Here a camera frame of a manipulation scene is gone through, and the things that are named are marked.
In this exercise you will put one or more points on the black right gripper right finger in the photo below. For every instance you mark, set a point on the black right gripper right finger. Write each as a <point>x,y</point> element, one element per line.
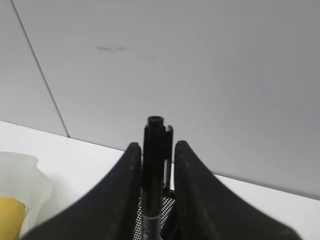
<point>209,210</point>

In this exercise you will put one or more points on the yellow mango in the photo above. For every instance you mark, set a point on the yellow mango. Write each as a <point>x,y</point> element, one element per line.
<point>12,215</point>

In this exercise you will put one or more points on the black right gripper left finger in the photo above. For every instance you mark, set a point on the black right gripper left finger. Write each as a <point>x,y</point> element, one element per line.
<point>106,212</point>

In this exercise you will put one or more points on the black marker pen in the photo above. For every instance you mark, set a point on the black marker pen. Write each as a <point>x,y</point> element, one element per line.
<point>156,163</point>

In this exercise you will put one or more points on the black mesh pen holder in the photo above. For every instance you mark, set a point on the black mesh pen holder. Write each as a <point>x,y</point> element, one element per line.
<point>162,225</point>

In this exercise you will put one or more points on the pale green wavy plate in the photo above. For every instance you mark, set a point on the pale green wavy plate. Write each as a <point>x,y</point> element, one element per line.
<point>21,179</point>

